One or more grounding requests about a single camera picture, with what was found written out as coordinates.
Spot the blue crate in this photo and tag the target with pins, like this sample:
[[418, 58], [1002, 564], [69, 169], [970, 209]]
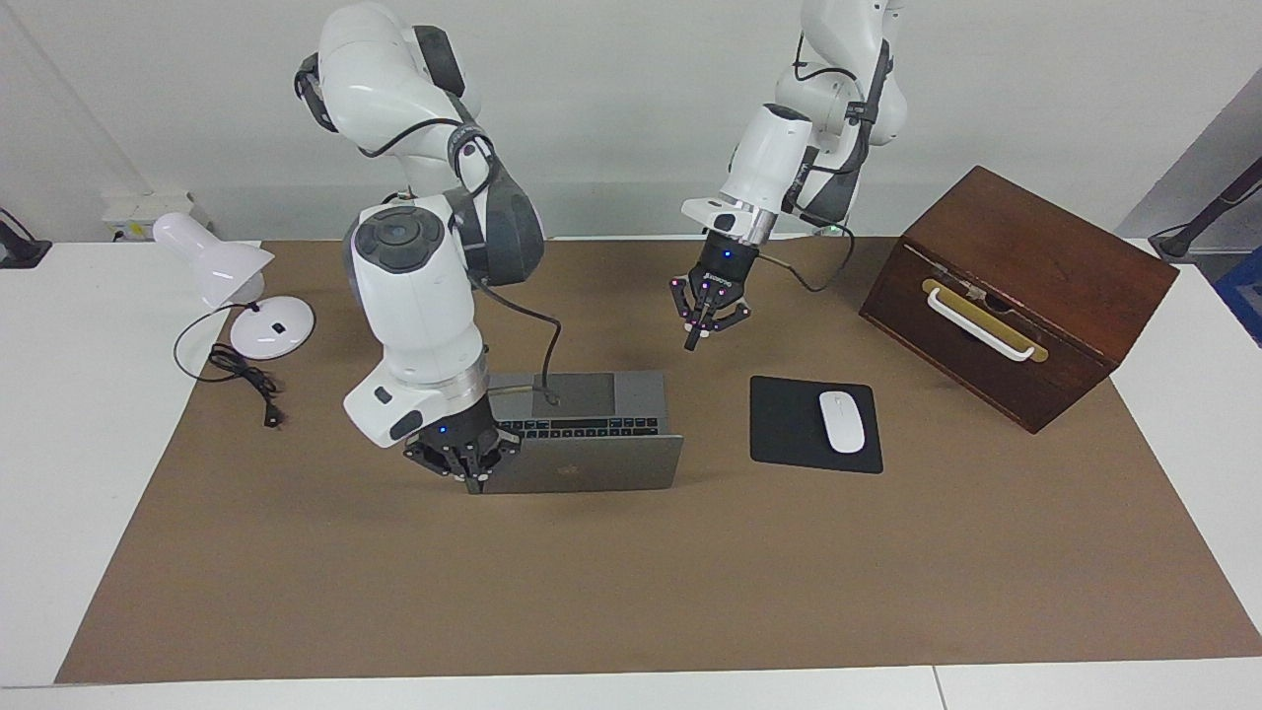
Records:
[[1244, 296]]

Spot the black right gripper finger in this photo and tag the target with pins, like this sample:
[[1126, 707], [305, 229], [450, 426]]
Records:
[[482, 478], [463, 467]]

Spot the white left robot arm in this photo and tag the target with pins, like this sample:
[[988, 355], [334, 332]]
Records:
[[779, 148]]

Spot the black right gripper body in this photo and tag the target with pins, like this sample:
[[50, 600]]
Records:
[[463, 434]]

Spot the black stand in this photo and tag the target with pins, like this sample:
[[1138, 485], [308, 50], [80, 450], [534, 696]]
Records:
[[1198, 229]]

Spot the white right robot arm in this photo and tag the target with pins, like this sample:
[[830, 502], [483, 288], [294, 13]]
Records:
[[414, 296]]

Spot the silver laptop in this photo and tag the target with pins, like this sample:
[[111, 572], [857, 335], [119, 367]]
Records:
[[611, 473]]

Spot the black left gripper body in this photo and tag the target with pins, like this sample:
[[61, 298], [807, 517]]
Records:
[[720, 271]]

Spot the black mouse pad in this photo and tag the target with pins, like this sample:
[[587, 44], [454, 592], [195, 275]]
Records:
[[784, 424]]

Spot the black clamp mount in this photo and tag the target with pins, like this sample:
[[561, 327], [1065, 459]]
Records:
[[20, 251]]

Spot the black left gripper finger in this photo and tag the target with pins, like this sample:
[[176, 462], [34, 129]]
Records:
[[697, 330], [730, 318]]

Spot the white power strip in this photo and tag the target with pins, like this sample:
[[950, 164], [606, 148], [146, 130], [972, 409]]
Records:
[[128, 212]]

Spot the white computer mouse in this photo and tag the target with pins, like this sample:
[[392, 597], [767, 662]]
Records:
[[842, 422]]

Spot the white desk lamp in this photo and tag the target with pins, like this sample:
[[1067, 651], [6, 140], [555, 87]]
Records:
[[222, 266]]

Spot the brown table mat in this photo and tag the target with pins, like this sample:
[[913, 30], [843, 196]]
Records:
[[592, 592]]

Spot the dark wooden box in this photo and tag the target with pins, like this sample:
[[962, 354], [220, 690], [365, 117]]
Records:
[[1065, 266]]

